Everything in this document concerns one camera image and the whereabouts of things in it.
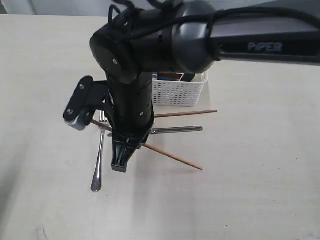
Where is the silver table knife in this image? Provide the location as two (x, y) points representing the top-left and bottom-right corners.
(107, 126), (204, 138)

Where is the white and black bowl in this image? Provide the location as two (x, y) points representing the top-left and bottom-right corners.
(181, 73), (196, 82)

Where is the silver metal fork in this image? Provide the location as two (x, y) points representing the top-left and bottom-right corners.
(90, 110), (111, 193)

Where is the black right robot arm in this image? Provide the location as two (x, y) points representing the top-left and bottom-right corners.
(90, 0), (320, 172)

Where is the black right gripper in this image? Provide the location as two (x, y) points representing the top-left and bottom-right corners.
(107, 72), (155, 173)

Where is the wooden chopstick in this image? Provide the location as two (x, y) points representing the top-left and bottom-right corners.
(155, 109), (218, 118)
(91, 119), (203, 171)

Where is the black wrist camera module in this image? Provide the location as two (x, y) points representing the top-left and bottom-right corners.
(63, 76), (113, 131)

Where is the white perforated plastic basket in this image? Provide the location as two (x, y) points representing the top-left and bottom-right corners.
(152, 71), (208, 107)

